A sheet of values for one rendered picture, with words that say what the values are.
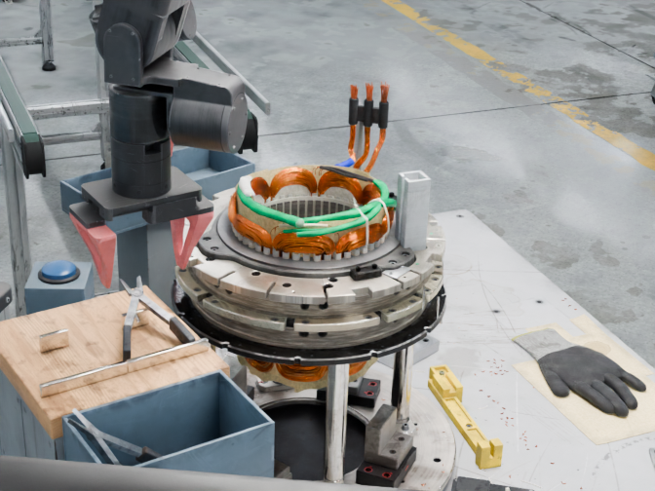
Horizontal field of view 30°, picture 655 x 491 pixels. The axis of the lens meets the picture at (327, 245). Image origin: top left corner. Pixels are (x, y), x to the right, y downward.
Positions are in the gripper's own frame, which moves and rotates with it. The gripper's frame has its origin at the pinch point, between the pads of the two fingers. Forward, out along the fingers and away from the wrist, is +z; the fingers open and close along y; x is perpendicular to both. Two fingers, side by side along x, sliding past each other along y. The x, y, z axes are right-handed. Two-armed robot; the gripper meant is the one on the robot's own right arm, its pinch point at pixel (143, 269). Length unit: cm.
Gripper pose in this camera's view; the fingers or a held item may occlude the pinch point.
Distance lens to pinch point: 124.5
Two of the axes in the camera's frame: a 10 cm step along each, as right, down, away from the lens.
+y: 8.4, -2.2, 5.0
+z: -0.5, 8.9, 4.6
